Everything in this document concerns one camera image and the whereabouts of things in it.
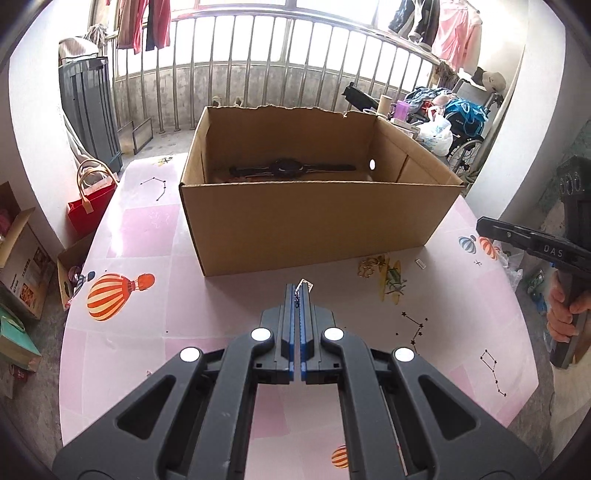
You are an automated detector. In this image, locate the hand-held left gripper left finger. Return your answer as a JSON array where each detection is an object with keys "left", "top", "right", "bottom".
[{"left": 52, "top": 284, "right": 298, "bottom": 480}]

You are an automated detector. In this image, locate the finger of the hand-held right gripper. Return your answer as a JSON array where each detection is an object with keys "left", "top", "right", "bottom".
[{"left": 476, "top": 216, "right": 536, "bottom": 252}]

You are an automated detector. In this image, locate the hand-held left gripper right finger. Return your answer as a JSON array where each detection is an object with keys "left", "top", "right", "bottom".
[{"left": 299, "top": 285, "right": 541, "bottom": 480}]

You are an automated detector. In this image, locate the thin chain necklace white tag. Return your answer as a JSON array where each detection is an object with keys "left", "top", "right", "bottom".
[{"left": 292, "top": 277, "right": 315, "bottom": 308}]

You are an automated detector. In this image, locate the gold flower ornament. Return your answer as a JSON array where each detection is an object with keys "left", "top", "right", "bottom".
[{"left": 357, "top": 255, "right": 387, "bottom": 278}]

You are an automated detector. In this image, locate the black wrist watch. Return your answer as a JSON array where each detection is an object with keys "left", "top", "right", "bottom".
[{"left": 229, "top": 158, "right": 357, "bottom": 178}]

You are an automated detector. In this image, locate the person's right hand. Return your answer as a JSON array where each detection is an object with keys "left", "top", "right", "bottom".
[{"left": 547, "top": 277, "right": 587, "bottom": 343}]

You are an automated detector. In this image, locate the white plastic bag red print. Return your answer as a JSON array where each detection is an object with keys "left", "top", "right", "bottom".
[{"left": 498, "top": 247, "right": 525, "bottom": 292}]

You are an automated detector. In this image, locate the wheelchair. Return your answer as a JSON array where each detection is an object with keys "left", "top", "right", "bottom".
[{"left": 443, "top": 78, "right": 504, "bottom": 185}]

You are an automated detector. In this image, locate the white plastic bag blue print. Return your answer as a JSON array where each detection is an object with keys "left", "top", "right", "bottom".
[{"left": 416, "top": 106, "right": 454, "bottom": 157}]

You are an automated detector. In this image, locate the beige cap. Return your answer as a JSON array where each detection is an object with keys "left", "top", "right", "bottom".
[{"left": 471, "top": 67, "right": 507, "bottom": 92}]

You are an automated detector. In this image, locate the pile of clothes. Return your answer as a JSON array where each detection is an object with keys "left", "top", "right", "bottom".
[{"left": 404, "top": 85, "right": 455, "bottom": 123}]

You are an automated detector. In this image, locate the small cardboard box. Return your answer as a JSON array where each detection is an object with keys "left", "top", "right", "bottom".
[{"left": 56, "top": 233, "right": 95, "bottom": 310}]

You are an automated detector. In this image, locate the black device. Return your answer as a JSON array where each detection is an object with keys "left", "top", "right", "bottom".
[{"left": 342, "top": 82, "right": 377, "bottom": 112}]

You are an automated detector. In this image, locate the light pink hanging garment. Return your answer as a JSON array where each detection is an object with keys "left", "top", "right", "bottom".
[{"left": 431, "top": 0, "right": 483, "bottom": 70}]

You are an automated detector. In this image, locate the red gift bag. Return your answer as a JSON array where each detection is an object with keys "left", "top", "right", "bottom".
[{"left": 68, "top": 158, "right": 118, "bottom": 238}]

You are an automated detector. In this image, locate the teal gift bag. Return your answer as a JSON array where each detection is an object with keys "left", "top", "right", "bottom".
[{"left": 0, "top": 305, "right": 42, "bottom": 372}]

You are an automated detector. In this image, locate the dark hanging jacket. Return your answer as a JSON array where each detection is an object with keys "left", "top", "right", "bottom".
[{"left": 388, "top": 0, "right": 439, "bottom": 44}]

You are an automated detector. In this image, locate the printed cardboard box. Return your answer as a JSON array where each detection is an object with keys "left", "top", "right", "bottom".
[{"left": 0, "top": 182, "right": 56, "bottom": 321}]

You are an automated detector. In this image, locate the metal balcony railing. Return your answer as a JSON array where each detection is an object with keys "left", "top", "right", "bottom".
[{"left": 111, "top": 11, "right": 444, "bottom": 134}]

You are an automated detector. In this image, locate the grey cabinet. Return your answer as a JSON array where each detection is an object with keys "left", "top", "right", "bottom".
[{"left": 59, "top": 55, "right": 124, "bottom": 174}]

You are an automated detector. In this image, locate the red hanging garment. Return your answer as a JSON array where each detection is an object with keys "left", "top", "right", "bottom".
[{"left": 152, "top": 0, "right": 172, "bottom": 49}]

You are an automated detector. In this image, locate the white bedding bundle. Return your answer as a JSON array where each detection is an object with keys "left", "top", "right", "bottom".
[{"left": 58, "top": 36, "right": 100, "bottom": 65}]

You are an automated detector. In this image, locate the dusty pink hanging garment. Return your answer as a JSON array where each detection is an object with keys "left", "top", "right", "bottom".
[{"left": 116, "top": 0, "right": 149, "bottom": 49}]

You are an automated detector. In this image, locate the grey mop head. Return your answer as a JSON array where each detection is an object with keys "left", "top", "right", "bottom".
[{"left": 88, "top": 23, "right": 114, "bottom": 47}]

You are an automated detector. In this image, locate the metal frame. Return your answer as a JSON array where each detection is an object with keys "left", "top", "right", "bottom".
[{"left": 117, "top": 117, "right": 155, "bottom": 155}]

